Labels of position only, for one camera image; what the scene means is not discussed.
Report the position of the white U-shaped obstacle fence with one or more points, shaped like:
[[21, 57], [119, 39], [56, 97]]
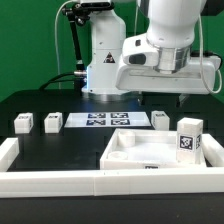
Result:
[[102, 183]]

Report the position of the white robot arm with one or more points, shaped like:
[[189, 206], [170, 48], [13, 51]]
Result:
[[159, 60]]

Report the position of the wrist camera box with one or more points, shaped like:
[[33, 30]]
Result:
[[137, 51]]

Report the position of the white marker sheet with tags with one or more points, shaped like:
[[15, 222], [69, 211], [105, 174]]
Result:
[[107, 119]]

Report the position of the white square table top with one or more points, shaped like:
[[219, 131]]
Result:
[[144, 149]]

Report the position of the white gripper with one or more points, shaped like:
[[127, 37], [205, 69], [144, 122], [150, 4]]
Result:
[[187, 80]]

